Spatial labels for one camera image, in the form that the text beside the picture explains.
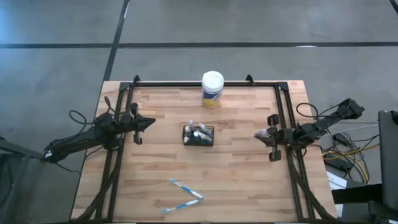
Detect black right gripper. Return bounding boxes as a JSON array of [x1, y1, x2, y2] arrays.
[[255, 114, 295, 162]]

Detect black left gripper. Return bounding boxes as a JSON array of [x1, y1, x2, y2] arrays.
[[120, 103, 156, 145]]

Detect white-lidded wipes canister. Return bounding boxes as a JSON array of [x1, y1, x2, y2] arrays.
[[201, 70, 224, 109]]

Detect black power brick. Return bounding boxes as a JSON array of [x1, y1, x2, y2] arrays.
[[325, 155, 354, 172]]

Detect white paper sheet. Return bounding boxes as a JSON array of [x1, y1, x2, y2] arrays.
[[326, 170, 348, 190]]

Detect black equipment stand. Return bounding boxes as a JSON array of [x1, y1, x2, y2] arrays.
[[331, 183, 398, 224]]

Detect dark grey monitor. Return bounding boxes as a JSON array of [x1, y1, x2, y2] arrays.
[[377, 110, 398, 203]]

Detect grey metal stand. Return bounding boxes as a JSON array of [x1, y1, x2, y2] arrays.
[[0, 136, 50, 224]]

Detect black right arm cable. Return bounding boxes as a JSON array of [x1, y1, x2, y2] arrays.
[[295, 102, 320, 121]]

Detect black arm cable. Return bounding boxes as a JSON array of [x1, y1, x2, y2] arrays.
[[295, 102, 320, 121], [68, 110, 90, 125]]

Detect black aluminium table frame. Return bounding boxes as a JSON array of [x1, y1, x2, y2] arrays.
[[71, 74, 338, 224]]

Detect black wire caddy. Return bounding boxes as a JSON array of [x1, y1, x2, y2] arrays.
[[182, 124, 215, 147]]

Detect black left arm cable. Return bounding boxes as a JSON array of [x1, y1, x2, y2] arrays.
[[68, 110, 90, 125]]

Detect yellow cables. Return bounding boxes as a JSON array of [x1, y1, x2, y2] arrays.
[[323, 149, 371, 184]]

